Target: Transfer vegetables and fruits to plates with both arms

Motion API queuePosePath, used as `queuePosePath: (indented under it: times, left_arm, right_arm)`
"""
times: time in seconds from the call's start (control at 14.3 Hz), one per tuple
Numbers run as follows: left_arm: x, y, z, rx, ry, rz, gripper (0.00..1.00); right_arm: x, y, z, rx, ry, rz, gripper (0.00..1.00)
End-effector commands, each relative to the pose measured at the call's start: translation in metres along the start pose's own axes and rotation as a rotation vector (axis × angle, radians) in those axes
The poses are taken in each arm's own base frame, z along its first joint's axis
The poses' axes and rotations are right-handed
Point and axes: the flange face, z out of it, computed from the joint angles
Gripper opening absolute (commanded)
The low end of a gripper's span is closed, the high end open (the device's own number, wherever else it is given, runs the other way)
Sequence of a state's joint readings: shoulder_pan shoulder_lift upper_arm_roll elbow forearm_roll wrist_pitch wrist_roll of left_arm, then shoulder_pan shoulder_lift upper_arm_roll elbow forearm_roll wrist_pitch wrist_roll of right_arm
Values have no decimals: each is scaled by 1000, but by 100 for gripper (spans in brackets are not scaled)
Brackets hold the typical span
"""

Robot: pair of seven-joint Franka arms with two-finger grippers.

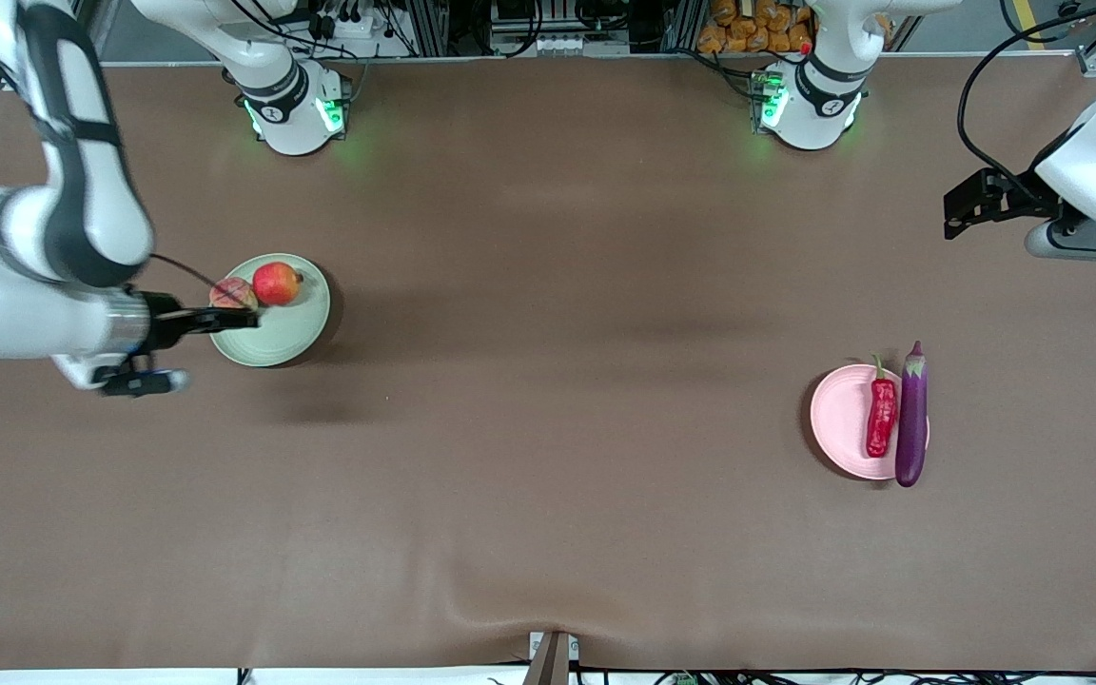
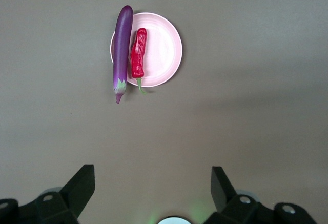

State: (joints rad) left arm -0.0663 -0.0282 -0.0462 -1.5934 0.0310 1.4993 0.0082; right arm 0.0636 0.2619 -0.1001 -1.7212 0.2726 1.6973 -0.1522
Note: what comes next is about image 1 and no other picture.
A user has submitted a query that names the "pinkish orange round fruit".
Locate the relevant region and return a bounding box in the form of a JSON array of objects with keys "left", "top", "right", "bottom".
[{"left": 209, "top": 277, "right": 260, "bottom": 311}]

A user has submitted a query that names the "red pomegranate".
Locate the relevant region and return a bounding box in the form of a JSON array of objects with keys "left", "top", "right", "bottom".
[{"left": 252, "top": 262, "right": 305, "bottom": 307}]

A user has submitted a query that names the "red chili pepper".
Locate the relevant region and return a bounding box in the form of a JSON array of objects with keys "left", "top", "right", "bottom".
[{"left": 866, "top": 354, "right": 899, "bottom": 460}]

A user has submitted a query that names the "long purple eggplant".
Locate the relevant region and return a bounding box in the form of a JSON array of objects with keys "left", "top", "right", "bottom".
[{"left": 894, "top": 341, "right": 930, "bottom": 488}]

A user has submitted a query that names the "pale green round plate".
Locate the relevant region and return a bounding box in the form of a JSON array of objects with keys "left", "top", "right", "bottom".
[{"left": 209, "top": 252, "right": 333, "bottom": 368}]

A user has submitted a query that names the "pale pink round plate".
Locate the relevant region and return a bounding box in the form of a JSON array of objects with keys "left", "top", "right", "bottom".
[{"left": 810, "top": 363, "right": 931, "bottom": 480}]

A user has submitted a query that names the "pile of orange items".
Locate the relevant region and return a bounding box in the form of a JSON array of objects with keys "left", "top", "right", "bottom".
[{"left": 696, "top": 0, "right": 813, "bottom": 55}]

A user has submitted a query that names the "white power strip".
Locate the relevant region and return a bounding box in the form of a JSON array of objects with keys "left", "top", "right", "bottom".
[{"left": 312, "top": 0, "right": 418, "bottom": 58}]

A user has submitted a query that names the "large table cover mat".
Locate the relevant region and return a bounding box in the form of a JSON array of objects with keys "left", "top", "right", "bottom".
[{"left": 0, "top": 52, "right": 1096, "bottom": 673}]

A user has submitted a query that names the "white terminal strip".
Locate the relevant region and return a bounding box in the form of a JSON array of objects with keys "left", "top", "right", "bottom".
[{"left": 533, "top": 33, "right": 631, "bottom": 55}]

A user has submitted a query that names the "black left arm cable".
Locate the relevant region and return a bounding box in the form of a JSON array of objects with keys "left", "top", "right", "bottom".
[{"left": 955, "top": 0, "right": 1096, "bottom": 203}]

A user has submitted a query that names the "metal table edge bracket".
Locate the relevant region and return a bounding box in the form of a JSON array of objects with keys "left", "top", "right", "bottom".
[{"left": 527, "top": 630, "right": 581, "bottom": 685}]

